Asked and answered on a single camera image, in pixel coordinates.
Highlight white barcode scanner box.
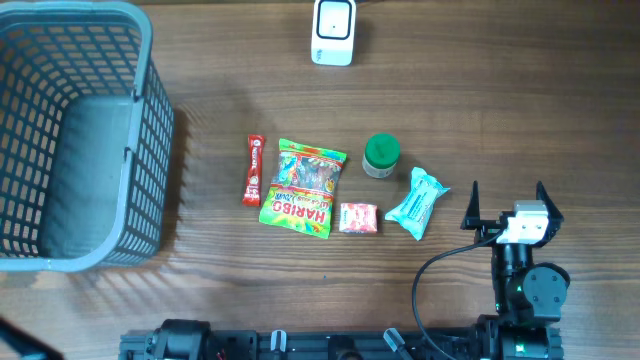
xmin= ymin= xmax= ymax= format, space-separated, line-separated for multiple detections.
xmin=311 ymin=0 xmax=357 ymax=66

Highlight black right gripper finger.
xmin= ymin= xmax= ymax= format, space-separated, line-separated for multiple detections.
xmin=536 ymin=181 xmax=564 ymax=225
xmin=461 ymin=181 xmax=481 ymax=230

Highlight Haribo gummy candy bag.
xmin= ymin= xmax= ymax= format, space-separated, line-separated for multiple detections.
xmin=259 ymin=138 xmax=347 ymax=239

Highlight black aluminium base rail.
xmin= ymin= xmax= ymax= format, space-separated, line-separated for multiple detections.
xmin=118 ymin=328 xmax=565 ymax=360

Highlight green-lid white jar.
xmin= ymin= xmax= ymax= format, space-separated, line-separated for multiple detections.
xmin=362 ymin=133 xmax=401 ymax=179

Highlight red small candy pack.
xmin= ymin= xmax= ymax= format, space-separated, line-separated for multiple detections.
xmin=339 ymin=203 xmax=378 ymax=234

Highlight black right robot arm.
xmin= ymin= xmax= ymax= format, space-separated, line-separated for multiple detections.
xmin=461 ymin=182 xmax=571 ymax=360

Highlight red coffee stick sachet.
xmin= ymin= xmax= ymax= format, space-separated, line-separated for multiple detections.
xmin=242 ymin=134 xmax=265 ymax=207

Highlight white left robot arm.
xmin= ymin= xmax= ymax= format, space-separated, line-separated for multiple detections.
xmin=1 ymin=318 xmax=210 ymax=360

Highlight teal tissue pack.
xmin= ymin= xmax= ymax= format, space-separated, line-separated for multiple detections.
xmin=384 ymin=167 xmax=449 ymax=241

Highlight grey plastic shopping basket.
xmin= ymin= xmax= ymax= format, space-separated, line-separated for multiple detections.
xmin=1 ymin=1 xmax=175 ymax=272

